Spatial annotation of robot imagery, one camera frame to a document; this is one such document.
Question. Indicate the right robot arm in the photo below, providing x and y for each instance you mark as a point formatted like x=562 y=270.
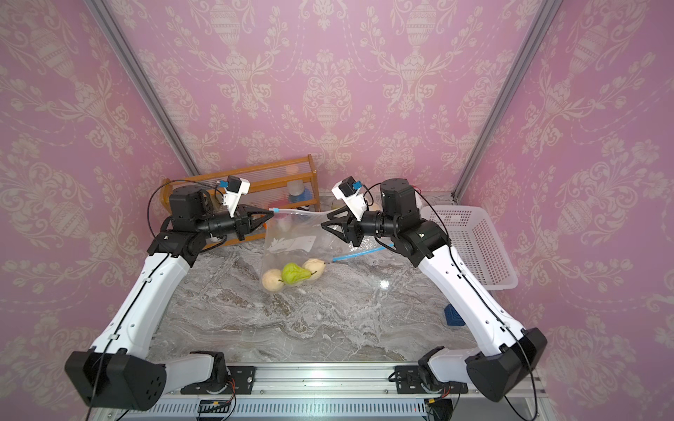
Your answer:
x=506 y=353

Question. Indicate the blue cube block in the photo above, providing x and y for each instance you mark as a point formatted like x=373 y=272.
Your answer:
x=452 y=316

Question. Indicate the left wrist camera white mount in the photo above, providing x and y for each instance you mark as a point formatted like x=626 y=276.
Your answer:
x=233 y=188

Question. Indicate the green pear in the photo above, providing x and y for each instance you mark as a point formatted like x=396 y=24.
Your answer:
x=292 y=274

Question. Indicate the white plastic basket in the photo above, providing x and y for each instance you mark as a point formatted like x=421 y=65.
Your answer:
x=475 y=238

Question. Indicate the beige pear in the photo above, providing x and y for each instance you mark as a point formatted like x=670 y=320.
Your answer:
x=316 y=267
x=273 y=281

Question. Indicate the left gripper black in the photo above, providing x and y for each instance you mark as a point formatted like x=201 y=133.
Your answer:
x=242 y=219

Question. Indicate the clear zip-top bag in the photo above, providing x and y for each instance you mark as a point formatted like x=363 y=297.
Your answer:
x=358 y=254
x=295 y=236

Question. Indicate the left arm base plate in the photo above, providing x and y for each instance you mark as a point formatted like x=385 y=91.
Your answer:
x=238 y=380

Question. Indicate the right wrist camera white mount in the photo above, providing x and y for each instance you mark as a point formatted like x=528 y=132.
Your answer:
x=351 y=192

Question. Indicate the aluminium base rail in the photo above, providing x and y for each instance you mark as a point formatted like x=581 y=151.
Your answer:
x=340 y=391

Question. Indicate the blue white bottle on shelf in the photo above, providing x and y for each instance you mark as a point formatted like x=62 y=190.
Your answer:
x=298 y=192

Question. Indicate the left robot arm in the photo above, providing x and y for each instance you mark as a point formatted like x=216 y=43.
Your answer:
x=114 y=372

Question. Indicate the wooden shelf rack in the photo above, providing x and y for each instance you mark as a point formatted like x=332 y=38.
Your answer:
x=268 y=185

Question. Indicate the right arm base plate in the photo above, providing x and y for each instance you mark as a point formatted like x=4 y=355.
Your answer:
x=411 y=379

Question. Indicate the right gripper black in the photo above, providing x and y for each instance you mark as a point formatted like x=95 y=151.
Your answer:
x=354 y=228

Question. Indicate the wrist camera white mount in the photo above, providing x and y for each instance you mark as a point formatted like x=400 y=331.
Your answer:
x=351 y=192
x=233 y=188

